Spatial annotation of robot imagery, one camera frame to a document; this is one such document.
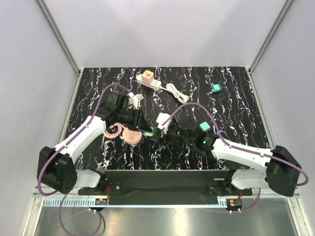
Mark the black marbled table mat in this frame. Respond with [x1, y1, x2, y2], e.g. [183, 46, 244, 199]
[66, 66, 270, 170]

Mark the pink round power socket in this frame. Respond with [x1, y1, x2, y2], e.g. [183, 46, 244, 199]
[123, 128, 142, 145]

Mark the pink cube plug adapter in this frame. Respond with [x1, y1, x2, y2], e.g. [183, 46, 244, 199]
[141, 70, 154, 84]

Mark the pink coiled cable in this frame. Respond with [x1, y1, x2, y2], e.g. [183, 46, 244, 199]
[103, 123, 124, 139]

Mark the aluminium frame post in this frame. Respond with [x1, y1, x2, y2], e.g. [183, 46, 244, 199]
[248, 0, 295, 74]
[35, 0, 82, 77]

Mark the white slotted cable duct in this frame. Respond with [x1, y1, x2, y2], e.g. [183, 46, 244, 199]
[43, 197, 108, 207]

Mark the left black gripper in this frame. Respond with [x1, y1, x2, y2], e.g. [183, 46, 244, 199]
[116, 107, 152, 133]

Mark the white coiled power strip cable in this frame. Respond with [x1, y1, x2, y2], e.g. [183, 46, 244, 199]
[159, 83, 189, 104]

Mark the white power strip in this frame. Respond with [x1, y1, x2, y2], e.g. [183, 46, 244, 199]
[136, 72, 161, 91]

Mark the left aluminium frame post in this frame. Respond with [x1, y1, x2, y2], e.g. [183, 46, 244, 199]
[35, 0, 82, 77]

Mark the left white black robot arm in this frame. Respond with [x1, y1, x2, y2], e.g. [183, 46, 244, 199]
[37, 92, 151, 195]

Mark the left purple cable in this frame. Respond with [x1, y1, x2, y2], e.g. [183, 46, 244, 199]
[36, 83, 131, 234]

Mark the purple cable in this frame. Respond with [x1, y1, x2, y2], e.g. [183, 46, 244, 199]
[36, 83, 131, 234]
[162, 102, 309, 212]

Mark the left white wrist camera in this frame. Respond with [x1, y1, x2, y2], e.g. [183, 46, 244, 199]
[128, 92, 144, 109]

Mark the teal plug adapter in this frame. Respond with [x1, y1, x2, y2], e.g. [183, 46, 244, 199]
[199, 121, 211, 132]
[212, 84, 222, 92]

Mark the right aluminium frame post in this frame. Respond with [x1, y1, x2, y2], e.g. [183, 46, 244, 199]
[248, 0, 295, 74]

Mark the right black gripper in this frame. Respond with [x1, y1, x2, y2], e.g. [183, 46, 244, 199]
[152, 120, 194, 149]

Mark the green plug adapter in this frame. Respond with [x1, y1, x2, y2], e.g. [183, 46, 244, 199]
[143, 127, 158, 138]

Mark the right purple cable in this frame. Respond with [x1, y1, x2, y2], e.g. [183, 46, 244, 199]
[162, 102, 309, 212]

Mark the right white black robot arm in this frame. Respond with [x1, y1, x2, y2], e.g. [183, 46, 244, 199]
[156, 113, 301, 197]

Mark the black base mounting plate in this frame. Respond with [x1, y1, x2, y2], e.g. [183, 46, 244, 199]
[78, 170, 252, 207]

